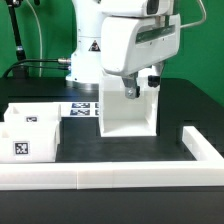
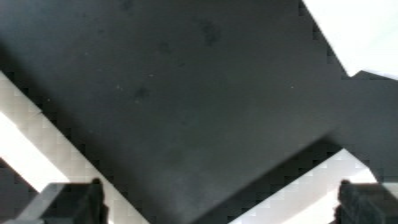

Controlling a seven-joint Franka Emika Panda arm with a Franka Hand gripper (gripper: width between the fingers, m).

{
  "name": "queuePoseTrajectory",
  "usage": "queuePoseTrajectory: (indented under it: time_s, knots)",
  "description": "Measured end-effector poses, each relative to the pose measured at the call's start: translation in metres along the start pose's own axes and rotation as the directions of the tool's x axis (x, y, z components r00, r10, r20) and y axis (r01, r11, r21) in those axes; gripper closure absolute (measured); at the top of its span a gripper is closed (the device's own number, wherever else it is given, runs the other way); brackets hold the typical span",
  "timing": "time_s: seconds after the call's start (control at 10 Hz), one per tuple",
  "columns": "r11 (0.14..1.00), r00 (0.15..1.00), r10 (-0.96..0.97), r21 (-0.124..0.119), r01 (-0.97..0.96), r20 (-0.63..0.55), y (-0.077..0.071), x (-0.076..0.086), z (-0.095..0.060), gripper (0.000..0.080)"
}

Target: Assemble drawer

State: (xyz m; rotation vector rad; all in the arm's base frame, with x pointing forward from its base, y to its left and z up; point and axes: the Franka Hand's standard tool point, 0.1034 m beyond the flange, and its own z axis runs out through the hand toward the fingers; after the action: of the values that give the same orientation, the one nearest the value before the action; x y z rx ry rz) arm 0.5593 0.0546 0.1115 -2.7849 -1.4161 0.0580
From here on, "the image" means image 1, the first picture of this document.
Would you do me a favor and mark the white marker tag plate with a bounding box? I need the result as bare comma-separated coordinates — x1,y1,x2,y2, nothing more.
61,102,99,117

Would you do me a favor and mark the white hanging cable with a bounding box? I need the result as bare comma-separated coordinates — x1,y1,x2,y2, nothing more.
25,0,44,78

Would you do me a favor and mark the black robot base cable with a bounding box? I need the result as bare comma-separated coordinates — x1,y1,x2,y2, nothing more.
2,57,72,79

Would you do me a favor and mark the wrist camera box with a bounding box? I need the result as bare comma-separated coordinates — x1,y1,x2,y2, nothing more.
100,0,174,18

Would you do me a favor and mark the white front drawer box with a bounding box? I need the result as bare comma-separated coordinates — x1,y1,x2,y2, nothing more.
0,122,60,163

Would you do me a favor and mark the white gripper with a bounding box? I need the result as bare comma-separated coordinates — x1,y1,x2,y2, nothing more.
101,14,180,99

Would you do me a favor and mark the black camera stand pole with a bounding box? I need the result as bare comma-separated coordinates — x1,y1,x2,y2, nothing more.
3,0,29,79

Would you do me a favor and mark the white drawer box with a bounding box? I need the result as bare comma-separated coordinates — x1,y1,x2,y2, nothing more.
4,102,61,122
0,122,60,163

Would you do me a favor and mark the white drawer cabinet frame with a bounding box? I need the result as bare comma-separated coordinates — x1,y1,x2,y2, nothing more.
99,73,160,137

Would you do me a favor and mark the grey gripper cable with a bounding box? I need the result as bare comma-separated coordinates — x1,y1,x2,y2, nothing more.
179,0,208,30

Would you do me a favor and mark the white L-shaped fence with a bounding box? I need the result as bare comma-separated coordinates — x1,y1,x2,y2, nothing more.
0,126,224,190

